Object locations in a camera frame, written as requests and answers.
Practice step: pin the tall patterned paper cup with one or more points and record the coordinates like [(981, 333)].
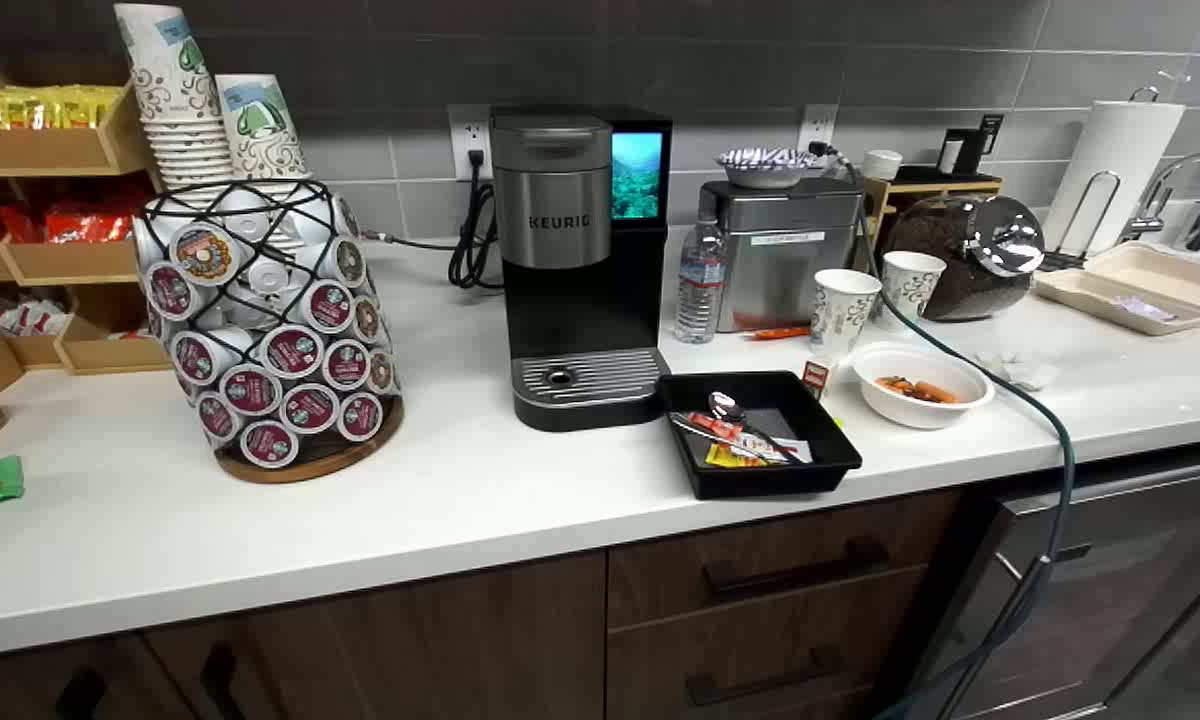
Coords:
[(847, 310)]

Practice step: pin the short patterned paper cup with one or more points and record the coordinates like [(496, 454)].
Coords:
[(915, 282)]

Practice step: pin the small white lidded cup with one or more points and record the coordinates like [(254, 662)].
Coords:
[(883, 165)]

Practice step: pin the beige styrofoam clamshell pack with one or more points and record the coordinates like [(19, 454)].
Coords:
[(1132, 296)]

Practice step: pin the black silver Keurig coffee maker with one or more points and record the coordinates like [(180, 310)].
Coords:
[(580, 282)]

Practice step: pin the black plastic tray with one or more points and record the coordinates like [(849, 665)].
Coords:
[(684, 403)]

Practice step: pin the clear plastic water bottle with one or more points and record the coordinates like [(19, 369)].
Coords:
[(703, 282)]

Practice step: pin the red stick sachet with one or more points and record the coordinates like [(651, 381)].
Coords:
[(713, 428)]

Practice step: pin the yellow sachet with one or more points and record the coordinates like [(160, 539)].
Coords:
[(724, 457)]

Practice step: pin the orange pen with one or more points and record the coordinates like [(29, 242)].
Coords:
[(773, 328)]

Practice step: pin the white sachet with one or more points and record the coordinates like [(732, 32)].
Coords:
[(786, 451)]

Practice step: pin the silver box appliance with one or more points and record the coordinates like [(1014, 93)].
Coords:
[(786, 254)]

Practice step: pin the small red packet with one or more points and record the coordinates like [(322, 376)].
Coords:
[(817, 372)]

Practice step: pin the dark wood drawer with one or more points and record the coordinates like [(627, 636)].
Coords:
[(763, 653), (773, 543)]

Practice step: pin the patterned blue white bowl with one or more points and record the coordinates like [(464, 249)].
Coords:
[(769, 165)]

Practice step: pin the white bowl with orange snack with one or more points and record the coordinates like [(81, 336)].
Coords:
[(923, 403)]

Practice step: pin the dark wood cabinet door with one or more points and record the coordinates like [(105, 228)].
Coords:
[(400, 653)]

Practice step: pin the glass coffee bean jar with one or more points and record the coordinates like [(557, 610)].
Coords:
[(966, 262)]

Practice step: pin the wooden countertop organizer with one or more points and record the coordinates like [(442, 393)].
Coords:
[(941, 189)]

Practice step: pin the short stack of paper cups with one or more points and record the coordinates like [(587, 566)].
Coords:
[(260, 126)]

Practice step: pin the black box on organizer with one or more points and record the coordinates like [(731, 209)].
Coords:
[(966, 147)]

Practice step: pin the tall stack of paper cups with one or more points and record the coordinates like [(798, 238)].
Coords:
[(174, 93)]

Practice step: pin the red snack packets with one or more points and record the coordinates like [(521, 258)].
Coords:
[(81, 223)]

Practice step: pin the wooden snack shelf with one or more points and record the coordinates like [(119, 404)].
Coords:
[(54, 262)]

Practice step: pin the white paper towel roll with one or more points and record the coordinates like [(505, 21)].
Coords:
[(1132, 152)]

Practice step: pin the dark dishwasher front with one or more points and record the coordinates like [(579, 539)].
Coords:
[(1132, 572)]

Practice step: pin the yellow snack packets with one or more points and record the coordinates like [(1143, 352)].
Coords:
[(42, 107)]

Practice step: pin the white wall outlet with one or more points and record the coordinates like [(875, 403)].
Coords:
[(461, 126), (817, 120)]

